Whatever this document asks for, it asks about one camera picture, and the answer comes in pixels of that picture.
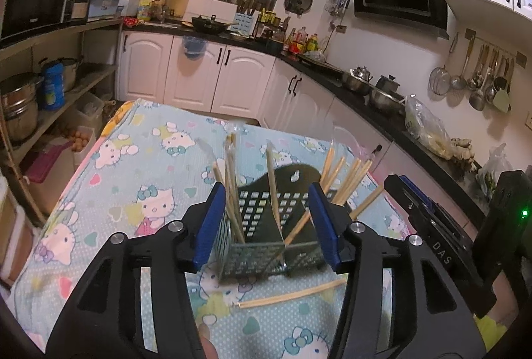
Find blue plastic bag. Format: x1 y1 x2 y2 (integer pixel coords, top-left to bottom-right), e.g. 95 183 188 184
182 35 207 62

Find box of brown eggs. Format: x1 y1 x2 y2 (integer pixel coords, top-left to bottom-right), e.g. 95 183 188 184
62 125 97 165

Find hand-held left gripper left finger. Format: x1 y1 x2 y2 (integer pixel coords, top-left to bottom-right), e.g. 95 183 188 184
45 182 228 359

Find plastic bag of greens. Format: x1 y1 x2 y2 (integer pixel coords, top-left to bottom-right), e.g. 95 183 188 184
478 143 514 197

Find clear plastic bag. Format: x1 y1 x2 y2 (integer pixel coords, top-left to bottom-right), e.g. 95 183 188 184
405 95 454 160

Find pile of ginger roots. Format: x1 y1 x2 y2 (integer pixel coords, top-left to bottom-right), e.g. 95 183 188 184
451 138 476 166

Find blue tin can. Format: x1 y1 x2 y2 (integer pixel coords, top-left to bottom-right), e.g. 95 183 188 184
39 60 66 110

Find blue plastic knife rack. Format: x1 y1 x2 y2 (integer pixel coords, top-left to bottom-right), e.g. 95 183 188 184
233 12 260 39

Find medium steel pot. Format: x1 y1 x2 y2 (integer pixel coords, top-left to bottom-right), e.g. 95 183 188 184
58 56 84 91

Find pink plastic box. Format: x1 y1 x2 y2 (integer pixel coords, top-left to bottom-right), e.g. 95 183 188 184
23 142 73 187

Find black wok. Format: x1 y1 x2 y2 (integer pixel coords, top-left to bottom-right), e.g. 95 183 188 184
191 15 239 36

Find bunch of wooden chopsticks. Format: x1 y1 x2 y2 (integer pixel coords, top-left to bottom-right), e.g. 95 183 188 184
212 132 385 245

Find light blue plastic container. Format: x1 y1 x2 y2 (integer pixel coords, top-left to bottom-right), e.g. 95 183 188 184
89 0 129 19

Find steel kettle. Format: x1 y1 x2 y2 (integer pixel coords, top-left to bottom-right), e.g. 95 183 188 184
350 66 373 84

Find plastic-wrapped chopstick pair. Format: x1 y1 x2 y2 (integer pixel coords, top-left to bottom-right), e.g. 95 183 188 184
233 278 349 310

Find person's left hand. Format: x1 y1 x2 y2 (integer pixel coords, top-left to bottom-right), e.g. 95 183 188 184
199 323 219 359

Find steel pot lid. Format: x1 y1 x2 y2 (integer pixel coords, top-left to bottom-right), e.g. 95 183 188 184
285 0 313 15

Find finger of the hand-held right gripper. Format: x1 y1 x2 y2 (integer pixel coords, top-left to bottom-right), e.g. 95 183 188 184
400 175 437 215
383 174 498 319

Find wooden storage shelf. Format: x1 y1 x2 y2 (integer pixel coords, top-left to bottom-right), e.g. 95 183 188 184
0 16 125 227

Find steel pot with lid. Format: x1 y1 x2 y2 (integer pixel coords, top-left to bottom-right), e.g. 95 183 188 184
375 74 400 94

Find row of hanging kitchen utensils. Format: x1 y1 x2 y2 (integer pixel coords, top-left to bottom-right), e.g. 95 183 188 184
430 30 516 112

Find group of condiment bottles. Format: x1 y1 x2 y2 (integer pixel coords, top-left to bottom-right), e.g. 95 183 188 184
283 26 321 54

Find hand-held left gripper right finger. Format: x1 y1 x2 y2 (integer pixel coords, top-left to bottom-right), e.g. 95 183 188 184
308 181 488 359

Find cat printed blue blanket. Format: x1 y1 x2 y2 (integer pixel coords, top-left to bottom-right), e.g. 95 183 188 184
8 99 412 359

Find large steel stockpot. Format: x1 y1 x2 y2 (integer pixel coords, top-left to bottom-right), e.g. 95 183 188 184
0 73 44 141

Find green plastic utensil holder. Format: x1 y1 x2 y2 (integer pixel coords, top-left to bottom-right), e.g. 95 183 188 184
216 163 335 281

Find steel mixing bowl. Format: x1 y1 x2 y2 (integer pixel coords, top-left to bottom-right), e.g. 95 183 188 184
369 89 407 115

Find small steel pot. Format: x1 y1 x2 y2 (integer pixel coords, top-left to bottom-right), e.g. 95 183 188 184
342 72 373 96

